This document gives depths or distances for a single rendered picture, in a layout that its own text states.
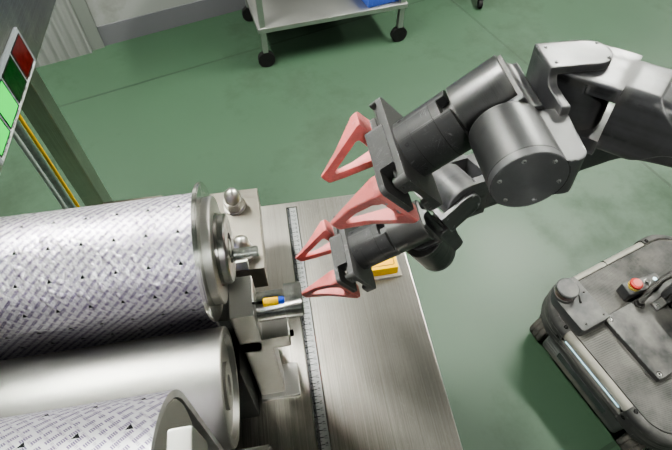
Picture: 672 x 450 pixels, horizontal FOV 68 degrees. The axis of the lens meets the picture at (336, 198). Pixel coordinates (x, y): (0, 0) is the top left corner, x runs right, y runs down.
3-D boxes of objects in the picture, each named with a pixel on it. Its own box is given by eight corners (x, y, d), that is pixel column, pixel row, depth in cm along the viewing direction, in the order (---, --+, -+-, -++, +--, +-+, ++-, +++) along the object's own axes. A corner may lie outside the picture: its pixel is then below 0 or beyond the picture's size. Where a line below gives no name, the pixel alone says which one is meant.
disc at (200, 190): (226, 339, 56) (197, 289, 43) (222, 339, 56) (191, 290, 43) (220, 223, 63) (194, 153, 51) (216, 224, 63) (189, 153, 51)
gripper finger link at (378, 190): (347, 199, 54) (419, 153, 50) (360, 256, 50) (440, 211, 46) (304, 173, 49) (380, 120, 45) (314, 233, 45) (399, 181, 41)
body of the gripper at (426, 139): (400, 137, 52) (462, 96, 49) (427, 216, 46) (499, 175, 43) (363, 105, 48) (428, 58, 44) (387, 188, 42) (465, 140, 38)
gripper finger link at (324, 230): (308, 254, 79) (359, 230, 76) (315, 295, 75) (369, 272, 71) (282, 238, 74) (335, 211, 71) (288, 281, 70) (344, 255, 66)
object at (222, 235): (222, 200, 52) (233, 230, 58) (202, 203, 51) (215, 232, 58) (226, 269, 48) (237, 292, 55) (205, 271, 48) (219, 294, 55)
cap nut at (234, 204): (246, 214, 83) (242, 197, 80) (224, 217, 83) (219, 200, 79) (245, 196, 85) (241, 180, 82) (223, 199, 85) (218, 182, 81)
